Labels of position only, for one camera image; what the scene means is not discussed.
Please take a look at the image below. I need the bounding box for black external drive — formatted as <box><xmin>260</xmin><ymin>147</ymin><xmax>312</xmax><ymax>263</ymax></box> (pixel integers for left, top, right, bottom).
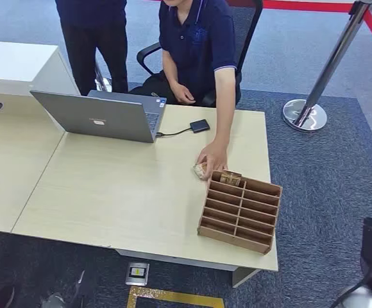
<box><xmin>189</xmin><ymin>119</ymin><xmax>211</xmax><ymax>135</ymax></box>

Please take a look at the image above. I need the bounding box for silver floor socket box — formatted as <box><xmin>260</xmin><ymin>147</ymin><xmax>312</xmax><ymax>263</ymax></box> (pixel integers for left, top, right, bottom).
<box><xmin>125</xmin><ymin>261</ymin><xmax>150</xmax><ymax>287</ymax></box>

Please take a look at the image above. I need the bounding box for white cabinet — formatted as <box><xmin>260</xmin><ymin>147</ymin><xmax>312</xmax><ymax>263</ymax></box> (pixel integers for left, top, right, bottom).
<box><xmin>0</xmin><ymin>40</ymin><xmax>81</xmax><ymax>97</ymax></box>

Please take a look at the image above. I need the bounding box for seated person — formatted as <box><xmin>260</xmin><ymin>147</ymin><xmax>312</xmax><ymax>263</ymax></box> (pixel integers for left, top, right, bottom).
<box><xmin>129</xmin><ymin>0</ymin><xmax>241</xmax><ymax>182</ymax></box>

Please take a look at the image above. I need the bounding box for person's left hand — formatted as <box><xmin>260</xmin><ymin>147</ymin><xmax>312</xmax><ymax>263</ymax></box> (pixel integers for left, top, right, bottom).
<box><xmin>197</xmin><ymin>141</ymin><xmax>229</xmax><ymax>182</ymax></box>

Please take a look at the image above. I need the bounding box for black drive cable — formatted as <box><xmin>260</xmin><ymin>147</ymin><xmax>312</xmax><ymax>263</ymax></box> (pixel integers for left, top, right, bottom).
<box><xmin>155</xmin><ymin>126</ymin><xmax>193</xmax><ymax>139</ymax></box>

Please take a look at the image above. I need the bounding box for standing person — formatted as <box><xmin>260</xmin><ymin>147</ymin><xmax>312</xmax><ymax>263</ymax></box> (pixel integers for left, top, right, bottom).
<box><xmin>55</xmin><ymin>0</ymin><xmax>129</xmax><ymax>97</ymax></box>

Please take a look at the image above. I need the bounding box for chrome stanchion post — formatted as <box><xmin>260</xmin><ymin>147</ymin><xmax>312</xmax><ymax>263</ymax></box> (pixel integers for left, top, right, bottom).
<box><xmin>281</xmin><ymin>0</ymin><xmax>372</xmax><ymax>133</ymax></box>

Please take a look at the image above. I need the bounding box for black office chair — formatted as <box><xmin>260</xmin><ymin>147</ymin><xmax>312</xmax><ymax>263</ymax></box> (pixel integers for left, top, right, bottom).
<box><xmin>94</xmin><ymin>0</ymin><xmax>264</xmax><ymax>108</ymax></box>

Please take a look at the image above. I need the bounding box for person's right hand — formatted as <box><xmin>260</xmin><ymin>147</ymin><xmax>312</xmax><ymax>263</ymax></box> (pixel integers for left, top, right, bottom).
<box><xmin>171</xmin><ymin>83</ymin><xmax>196</xmax><ymax>107</ymax></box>

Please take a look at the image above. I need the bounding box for brown picture card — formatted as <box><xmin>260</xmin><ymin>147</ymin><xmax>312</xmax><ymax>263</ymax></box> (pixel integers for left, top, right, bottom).
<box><xmin>219</xmin><ymin>169</ymin><xmax>242</xmax><ymax>187</ymax></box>

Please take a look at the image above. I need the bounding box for brown wooden card organizer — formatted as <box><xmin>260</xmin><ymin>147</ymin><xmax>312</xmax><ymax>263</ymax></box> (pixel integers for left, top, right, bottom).
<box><xmin>197</xmin><ymin>170</ymin><xmax>284</xmax><ymax>256</ymax></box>

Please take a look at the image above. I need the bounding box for grey laptop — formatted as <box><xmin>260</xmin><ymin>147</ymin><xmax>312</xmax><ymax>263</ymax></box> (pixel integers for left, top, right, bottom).
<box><xmin>30</xmin><ymin>89</ymin><xmax>168</xmax><ymax>144</ymax></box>

